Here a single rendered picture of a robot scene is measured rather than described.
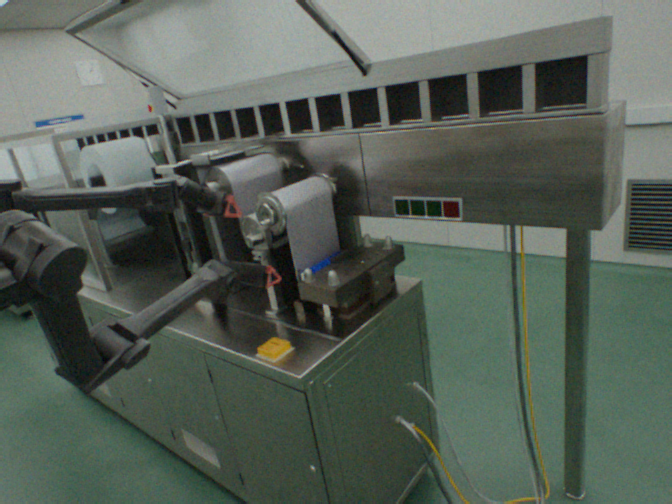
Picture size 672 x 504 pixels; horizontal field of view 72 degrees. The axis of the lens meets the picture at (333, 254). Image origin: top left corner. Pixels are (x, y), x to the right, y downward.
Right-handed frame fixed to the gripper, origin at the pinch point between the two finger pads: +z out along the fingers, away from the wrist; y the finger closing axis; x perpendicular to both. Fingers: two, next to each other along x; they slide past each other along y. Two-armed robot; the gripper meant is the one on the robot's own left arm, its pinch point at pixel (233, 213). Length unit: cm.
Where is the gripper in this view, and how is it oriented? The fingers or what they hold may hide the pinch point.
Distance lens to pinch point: 145.3
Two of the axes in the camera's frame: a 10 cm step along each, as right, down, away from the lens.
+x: 2.6, -9.5, 1.9
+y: 7.7, 0.9, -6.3
